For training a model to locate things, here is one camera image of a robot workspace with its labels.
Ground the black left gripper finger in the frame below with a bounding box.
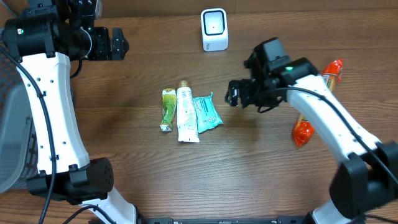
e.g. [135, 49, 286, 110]
[111, 27, 129, 47]
[111, 46, 129, 60]

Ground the teal wet wipes pack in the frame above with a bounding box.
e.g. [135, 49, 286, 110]
[193, 92, 223, 133]

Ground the white tube gold cap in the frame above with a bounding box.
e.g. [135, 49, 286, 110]
[177, 80, 200, 143]

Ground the orange spaghetti pack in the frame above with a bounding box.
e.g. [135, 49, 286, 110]
[292, 58, 343, 147]

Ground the green yellow sachet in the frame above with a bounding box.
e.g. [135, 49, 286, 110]
[160, 88, 177, 132]

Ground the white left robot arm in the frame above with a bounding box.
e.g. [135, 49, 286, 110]
[1, 0, 144, 224]

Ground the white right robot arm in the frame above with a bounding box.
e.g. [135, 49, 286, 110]
[225, 38, 397, 223]

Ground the white barcode scanner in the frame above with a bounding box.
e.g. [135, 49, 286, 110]
[200, 8, 229, 52]

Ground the brown cardboard backboard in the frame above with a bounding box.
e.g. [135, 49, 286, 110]
[102, 0, 397, 17]

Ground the grey plastic mesh basket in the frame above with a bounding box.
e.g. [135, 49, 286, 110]
[0, 52, 75, 195]

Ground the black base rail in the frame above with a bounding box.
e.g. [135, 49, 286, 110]
[137, 216, 304, 224]

